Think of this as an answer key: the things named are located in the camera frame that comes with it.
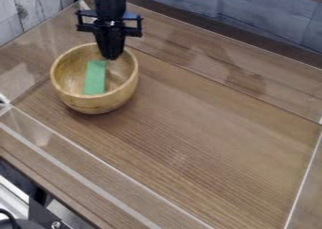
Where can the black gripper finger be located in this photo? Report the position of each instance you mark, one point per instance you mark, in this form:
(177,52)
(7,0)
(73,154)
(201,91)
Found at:
(103,42)
(117,42)

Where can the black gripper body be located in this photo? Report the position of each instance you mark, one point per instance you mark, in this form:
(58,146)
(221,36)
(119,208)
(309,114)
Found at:
(110,15)

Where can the green rectangular block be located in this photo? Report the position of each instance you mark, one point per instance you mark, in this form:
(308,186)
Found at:
(95,77)

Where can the wooden bowl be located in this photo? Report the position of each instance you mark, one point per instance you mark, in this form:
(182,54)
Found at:
(69,74)

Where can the clear acrylic corner bracket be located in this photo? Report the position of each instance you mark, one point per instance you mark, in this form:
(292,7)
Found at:
(85,6)

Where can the clear acrylic tray wall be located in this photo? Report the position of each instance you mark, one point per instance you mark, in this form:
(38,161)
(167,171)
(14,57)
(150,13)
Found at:
(209,151)

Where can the black metal clamp bracket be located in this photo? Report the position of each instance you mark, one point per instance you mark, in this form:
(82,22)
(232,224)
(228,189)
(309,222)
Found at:
(42,216)

